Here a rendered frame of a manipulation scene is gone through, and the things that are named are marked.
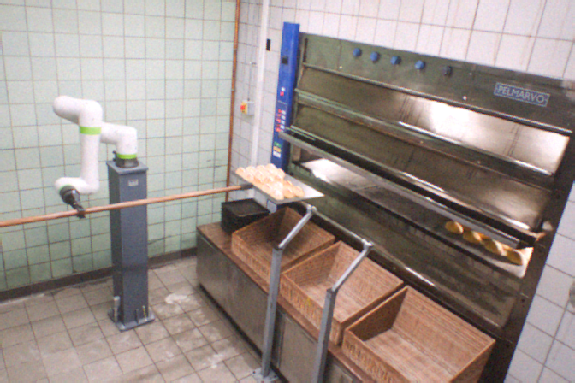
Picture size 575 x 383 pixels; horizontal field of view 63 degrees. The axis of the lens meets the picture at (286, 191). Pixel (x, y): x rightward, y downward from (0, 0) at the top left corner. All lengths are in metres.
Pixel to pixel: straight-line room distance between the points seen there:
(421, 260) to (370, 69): 1.14
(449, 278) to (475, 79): 1.02
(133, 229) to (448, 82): 2.15
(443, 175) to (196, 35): 2.25
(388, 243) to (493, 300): 0.69
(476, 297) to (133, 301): 2.28
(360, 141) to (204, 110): 1.59
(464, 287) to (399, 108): 1.02
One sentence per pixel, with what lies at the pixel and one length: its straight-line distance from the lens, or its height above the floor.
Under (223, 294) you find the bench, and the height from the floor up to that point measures 0.23.
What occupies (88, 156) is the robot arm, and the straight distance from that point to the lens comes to 2.84.
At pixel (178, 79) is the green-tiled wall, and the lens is 3.89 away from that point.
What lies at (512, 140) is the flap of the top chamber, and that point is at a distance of 2.35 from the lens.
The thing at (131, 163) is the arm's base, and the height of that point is 1.23.
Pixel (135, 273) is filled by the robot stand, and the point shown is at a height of 0.42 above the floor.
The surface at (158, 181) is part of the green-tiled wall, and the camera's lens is 4.05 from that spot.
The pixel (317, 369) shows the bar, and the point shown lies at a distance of 2.72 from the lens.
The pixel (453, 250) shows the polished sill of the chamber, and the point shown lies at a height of 1.17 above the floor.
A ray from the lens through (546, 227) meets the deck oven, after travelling 2.33.
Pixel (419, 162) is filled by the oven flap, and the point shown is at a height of 1.54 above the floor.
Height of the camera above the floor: 2.27
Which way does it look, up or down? 22 degrees down
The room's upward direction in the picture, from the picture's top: 6 degrees clockwise
